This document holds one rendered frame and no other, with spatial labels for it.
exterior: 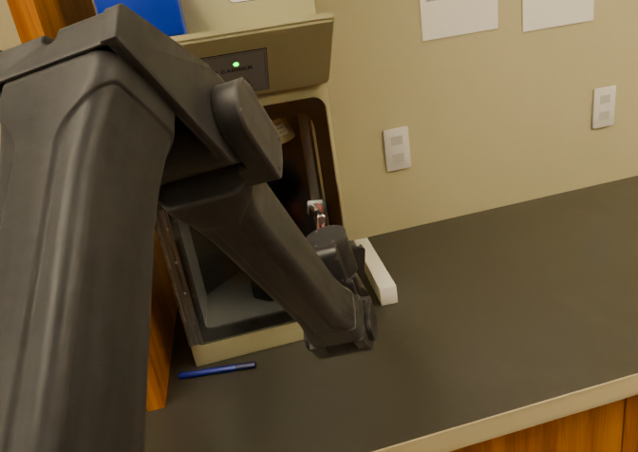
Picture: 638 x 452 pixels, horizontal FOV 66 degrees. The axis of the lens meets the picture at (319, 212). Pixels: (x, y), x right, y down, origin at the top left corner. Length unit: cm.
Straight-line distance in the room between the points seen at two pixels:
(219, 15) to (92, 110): 60
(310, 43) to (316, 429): 56
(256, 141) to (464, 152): 117
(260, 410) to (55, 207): 68
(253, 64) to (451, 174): 84
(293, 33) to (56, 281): 57
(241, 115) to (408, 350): 69
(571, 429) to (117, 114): 85
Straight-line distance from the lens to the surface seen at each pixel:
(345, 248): 63
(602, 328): 100
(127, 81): 24
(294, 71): 77
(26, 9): 75
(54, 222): 20
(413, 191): 140
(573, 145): 163
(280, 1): 82
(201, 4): 81
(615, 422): 100
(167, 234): 85
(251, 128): 30
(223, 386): 92
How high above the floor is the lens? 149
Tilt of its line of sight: 20 degrees down
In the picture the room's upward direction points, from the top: 9 degrees counter-clockwise
